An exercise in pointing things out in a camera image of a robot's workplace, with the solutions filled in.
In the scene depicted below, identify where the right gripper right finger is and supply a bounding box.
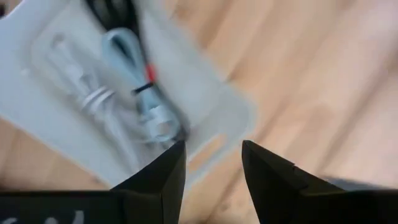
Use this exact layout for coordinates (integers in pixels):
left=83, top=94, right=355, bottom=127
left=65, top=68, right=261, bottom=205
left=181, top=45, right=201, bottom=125
left=241, top=139, right=398, bottom=224

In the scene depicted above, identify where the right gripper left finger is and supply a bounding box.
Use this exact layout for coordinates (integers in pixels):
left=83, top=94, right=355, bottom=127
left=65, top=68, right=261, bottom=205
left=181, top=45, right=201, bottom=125
left=110, top=139, right=187, bottom=224

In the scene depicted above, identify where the white cable bundle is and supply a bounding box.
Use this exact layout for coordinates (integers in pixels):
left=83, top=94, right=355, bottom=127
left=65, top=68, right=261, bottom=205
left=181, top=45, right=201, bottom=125
left=46, top=33, right=150, bottom=153

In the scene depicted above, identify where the light blue cable bundle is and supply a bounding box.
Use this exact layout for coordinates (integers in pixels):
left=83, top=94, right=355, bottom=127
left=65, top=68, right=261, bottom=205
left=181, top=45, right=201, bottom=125
left=101, top=27, right=183, bottom=144

